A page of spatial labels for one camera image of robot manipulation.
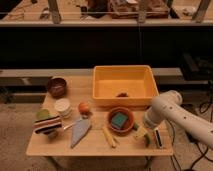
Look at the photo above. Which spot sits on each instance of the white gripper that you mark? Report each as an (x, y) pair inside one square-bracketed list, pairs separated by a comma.
[(140, 133)]

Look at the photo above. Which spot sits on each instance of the green pepper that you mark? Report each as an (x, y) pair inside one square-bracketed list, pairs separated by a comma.
[(146, 138)]

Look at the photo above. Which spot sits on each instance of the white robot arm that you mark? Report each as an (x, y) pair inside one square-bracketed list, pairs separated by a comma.
[(167, 105)]

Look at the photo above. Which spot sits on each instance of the small red item in tray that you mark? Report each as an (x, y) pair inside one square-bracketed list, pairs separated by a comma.
[(122, 94)]

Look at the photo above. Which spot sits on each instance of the yellow plastic tray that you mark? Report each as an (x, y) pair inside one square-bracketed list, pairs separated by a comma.
[(137, 80)]

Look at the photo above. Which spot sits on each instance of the terracotta bowl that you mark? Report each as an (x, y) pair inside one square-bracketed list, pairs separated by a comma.
[(128, 124)]

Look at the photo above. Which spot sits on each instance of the teal sponge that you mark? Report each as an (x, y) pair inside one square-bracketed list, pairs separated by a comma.
[(118, 120)]

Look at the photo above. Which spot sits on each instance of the yellow corn cob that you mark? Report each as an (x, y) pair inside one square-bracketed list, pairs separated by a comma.
[(109, 137)]

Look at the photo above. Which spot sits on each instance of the grey spatula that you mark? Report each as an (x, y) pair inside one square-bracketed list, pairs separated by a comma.
[(80, 128)]

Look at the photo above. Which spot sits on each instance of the orange fruit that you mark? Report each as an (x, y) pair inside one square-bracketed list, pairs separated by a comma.
[(83, 108)]

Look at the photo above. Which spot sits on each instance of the wooden table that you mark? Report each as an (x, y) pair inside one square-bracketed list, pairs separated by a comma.
[(94, 143)]

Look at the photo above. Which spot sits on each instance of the white cup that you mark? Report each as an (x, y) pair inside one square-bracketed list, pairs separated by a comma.
[(63, 107)]

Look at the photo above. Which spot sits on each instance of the dark maroon bowl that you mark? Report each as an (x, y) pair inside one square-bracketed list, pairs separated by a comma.
[(56, 87)]

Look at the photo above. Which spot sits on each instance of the striped cloth stack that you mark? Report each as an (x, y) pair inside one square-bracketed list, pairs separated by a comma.
[(47, 125)]

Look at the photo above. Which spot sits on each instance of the green plate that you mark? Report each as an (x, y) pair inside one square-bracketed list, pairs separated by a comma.
[(42, 114)]

